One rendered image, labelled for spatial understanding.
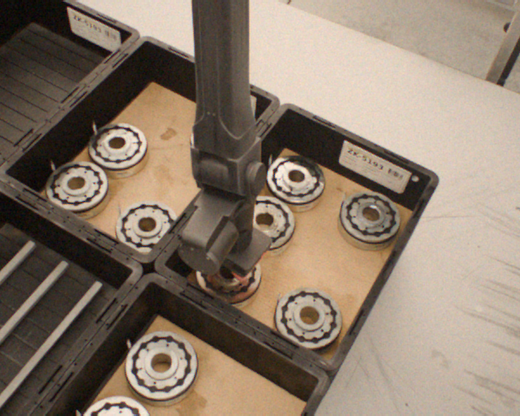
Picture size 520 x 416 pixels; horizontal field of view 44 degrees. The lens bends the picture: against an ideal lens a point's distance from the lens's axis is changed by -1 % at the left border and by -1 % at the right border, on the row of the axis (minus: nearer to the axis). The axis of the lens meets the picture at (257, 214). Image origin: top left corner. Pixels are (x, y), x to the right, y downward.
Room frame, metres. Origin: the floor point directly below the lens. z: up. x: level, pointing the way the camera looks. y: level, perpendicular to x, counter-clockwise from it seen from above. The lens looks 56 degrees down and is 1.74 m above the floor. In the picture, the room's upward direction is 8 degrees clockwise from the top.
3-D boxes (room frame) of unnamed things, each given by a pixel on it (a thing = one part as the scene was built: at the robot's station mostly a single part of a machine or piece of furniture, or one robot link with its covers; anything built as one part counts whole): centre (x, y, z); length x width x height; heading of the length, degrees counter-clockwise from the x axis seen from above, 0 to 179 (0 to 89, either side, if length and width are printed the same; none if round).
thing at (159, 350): (0.32, 0.11, 0.86); 0.05 x 0.05 x 0.01
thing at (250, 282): (0.48, 0.03, 0.86); 0.10 x 0.10 x 0.01
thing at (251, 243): (0.48, 0.03, 0.98); 0.10 x 0.07 x 0.07; 62
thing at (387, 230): (0.63, -0.19, 0.86); 0.10 x 0.10 x 0.01
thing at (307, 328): (0.42, -0.10, 0.86); 0.05 x 0.05 x 0.01
